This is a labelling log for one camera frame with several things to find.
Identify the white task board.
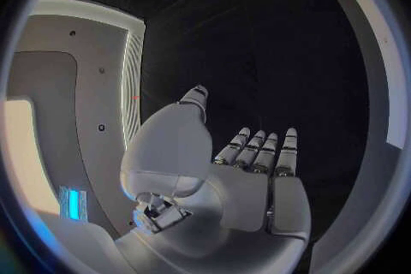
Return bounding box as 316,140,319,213
326,0,406,150

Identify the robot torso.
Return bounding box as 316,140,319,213
5,0,147,239

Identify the glowing light bar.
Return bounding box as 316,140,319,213
58,185,89,221

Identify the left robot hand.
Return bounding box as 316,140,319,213
114,84,314,274

